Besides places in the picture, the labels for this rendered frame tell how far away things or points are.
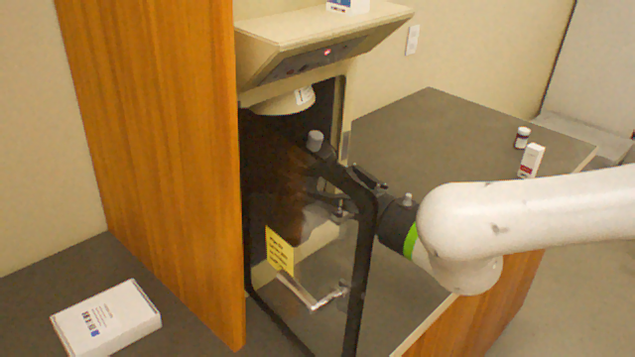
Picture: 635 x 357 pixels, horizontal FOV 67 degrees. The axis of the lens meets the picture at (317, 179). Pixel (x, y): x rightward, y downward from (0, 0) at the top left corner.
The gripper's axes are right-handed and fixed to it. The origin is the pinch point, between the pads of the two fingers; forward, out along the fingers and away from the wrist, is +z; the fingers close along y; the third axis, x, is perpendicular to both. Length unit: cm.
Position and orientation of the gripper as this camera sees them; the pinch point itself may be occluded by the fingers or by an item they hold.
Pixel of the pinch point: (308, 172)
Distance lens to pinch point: 94.0
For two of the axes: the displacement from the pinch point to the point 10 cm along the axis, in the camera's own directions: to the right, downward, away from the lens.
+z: -7.2, -4.0, 5.6
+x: -0.5, 8.4, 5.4
